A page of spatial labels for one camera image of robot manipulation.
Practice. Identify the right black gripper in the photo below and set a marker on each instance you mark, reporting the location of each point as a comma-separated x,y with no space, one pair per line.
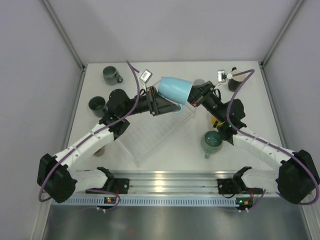
197,92

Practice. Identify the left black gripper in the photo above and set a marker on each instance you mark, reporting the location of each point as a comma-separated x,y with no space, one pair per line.
157,104

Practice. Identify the light blue mug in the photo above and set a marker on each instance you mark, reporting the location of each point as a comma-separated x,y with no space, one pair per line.
176,90

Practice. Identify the teal speckled ceramic mug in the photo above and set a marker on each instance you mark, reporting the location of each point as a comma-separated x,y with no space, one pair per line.
211,142

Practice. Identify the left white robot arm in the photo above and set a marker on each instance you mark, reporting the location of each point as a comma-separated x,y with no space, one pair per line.
58,175

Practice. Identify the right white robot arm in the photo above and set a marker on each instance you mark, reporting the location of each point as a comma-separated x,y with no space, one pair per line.
292,174

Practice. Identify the pink coral mug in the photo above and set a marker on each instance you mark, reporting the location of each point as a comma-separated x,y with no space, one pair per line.
198,82

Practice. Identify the yellow enamel mug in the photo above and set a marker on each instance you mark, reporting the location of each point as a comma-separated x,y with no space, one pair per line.
215,122

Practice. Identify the black mug white interior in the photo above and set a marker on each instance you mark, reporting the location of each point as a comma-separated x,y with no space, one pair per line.
234,82

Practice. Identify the dark grey glazed mug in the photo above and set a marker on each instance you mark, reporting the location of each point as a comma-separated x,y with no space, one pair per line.
111,75

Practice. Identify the dark green cup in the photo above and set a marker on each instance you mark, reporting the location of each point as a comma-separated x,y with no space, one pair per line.
98,106

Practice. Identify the olive beige small mug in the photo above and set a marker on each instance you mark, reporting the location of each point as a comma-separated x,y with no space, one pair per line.
99,152

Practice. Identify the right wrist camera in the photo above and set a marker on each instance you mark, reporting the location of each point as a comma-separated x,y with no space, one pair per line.
223,77

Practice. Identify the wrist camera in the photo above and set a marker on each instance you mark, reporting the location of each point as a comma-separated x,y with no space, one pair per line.
145,76
223,77

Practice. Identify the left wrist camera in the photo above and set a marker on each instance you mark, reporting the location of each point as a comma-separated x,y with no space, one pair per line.
145,76

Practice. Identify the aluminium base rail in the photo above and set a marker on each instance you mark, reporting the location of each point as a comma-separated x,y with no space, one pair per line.
172,183

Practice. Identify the perforated cable duct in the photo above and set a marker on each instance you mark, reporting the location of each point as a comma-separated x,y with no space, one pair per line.
151,201

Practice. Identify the left aluminium frame post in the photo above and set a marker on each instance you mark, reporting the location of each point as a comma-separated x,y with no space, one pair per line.
63,33

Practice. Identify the aluminium frame post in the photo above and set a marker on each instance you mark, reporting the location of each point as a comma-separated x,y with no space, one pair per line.
289,20
63,33

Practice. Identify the right aluminium frame post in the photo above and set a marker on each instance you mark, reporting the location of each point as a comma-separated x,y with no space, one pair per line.
289,20

